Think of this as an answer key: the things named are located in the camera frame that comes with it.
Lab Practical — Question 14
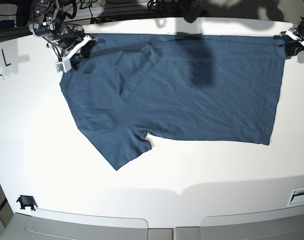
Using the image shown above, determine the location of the black table clamp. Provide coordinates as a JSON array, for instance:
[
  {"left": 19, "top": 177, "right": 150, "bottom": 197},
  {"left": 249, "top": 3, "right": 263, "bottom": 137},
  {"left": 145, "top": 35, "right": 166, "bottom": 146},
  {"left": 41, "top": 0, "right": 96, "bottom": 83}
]
[{"left": 16, "top": 195, "right": 38, "bottom": 211}]

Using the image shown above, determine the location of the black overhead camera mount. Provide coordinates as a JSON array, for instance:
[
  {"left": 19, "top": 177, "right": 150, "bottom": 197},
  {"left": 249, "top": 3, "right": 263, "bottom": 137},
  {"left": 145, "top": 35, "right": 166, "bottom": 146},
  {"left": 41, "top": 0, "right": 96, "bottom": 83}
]
[{"left": 183, "top": 0, "right": 206, "bottom": 23}]

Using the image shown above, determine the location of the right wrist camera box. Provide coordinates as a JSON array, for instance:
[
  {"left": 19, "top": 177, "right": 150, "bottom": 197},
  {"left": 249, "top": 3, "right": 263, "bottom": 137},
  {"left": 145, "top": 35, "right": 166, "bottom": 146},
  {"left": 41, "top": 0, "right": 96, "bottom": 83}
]
[{"left": 55, "top": 59, "right": 72, "bottom": 73}]

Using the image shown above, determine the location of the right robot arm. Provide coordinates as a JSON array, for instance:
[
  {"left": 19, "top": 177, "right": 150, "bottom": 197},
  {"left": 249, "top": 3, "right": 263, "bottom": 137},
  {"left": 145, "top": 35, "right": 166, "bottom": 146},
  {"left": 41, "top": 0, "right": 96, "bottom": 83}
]
[{"left": 29, "top": 0, "right": 97, "bottom": 61}]

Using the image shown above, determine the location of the upper hex key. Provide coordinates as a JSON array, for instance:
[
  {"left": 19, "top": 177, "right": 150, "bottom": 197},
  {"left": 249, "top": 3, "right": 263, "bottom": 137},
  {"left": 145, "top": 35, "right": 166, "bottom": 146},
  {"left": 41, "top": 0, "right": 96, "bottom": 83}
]
[{"left": 2, "top": 49, "right": 11, "bottom": 67}]

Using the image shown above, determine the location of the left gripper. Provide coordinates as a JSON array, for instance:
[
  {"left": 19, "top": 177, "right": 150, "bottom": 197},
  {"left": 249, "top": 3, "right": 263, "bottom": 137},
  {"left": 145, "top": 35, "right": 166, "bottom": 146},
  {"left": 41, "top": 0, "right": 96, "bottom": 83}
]
[{"left": 273, "top": 22, "right": 304, "bottom": 58}]

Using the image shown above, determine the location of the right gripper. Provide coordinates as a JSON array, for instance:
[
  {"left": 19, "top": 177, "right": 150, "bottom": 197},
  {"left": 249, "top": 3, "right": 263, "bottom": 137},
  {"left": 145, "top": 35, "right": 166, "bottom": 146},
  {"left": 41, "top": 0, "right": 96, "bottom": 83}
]
[{"left": 45, "top": 24, "right": 106, "bottom": 62}]

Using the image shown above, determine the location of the blue T-shirt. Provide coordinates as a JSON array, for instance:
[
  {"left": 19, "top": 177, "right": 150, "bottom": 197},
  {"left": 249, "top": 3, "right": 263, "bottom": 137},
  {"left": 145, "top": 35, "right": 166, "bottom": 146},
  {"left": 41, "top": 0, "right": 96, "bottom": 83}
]
[{"left": 60, "top": 34, "right": 287, "bottom": 170}]

